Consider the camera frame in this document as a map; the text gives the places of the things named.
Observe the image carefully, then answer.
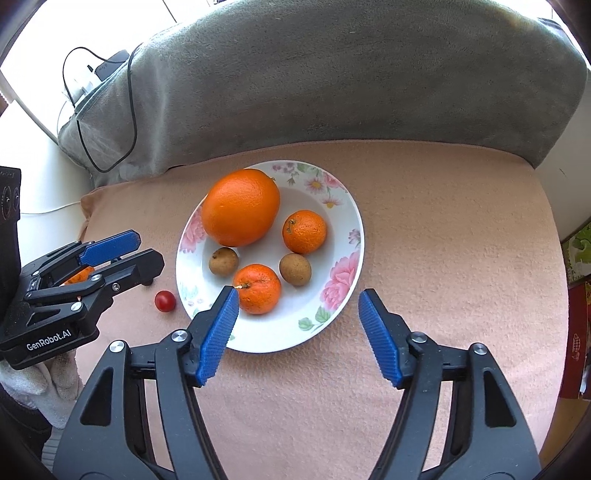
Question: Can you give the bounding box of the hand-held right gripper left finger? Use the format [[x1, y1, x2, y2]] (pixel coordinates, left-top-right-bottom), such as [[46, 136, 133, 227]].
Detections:
[[52, 285, 241, 480]]

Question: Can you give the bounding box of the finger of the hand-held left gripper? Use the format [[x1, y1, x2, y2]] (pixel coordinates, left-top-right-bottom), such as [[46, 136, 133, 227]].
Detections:
[[23, 248, 165, 324], [21, 229, 142, 280]]

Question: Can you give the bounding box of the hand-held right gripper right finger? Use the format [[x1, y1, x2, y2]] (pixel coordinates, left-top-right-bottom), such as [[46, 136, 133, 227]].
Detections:
[[358, 288, 541, 480]]

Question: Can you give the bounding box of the large orange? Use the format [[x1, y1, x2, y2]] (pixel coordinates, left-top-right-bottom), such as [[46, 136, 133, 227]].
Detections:
[[201, 168, 281, 247], [62, 267, 95, 287]]

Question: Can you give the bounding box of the white floral plate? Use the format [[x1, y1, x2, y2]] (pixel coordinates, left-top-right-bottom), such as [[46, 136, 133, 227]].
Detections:
[[175, 160, 365, 354]]

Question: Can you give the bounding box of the small tangerine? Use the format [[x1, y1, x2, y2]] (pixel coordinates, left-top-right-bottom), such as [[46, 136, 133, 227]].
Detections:
[[283, 210, 328, 255], [232, 263, 282, 315]]

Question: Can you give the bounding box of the brown longan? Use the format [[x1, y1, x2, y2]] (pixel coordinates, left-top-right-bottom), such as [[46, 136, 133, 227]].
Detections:
[[279, 253, 312, 286], [209, 247, 239, 277]]

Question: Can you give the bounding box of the person's left hand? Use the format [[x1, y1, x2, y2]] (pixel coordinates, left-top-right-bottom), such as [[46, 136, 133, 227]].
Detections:
[[0, 350, 85, 429]]

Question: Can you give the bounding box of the white charger plug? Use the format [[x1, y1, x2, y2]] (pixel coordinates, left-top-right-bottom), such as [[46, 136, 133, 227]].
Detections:
[[62, 62, 100, 108]]

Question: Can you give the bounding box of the black power adapter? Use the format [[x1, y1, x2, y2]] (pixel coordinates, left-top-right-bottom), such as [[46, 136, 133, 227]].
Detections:
[[95, 51, 130, 79]]

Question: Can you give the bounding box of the red cardboard box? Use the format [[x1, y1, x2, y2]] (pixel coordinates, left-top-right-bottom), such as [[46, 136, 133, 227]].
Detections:
[[566, 284, 591, 398]]

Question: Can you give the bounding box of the green printed box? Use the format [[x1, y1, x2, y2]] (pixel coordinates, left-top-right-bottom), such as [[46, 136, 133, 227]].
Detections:
[[561, 226, 591, 287]]

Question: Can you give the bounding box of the grey plush cushion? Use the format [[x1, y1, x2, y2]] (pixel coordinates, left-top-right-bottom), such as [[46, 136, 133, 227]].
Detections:
[[58, 0, 591, 185]]

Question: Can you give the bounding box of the white cable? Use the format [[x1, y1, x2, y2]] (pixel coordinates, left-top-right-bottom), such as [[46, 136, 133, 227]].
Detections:
[[21, 198, 86, 216]]

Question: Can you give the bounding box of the black cable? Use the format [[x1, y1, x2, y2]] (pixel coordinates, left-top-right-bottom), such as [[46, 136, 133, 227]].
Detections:
[[62, 44, 144, 174]]

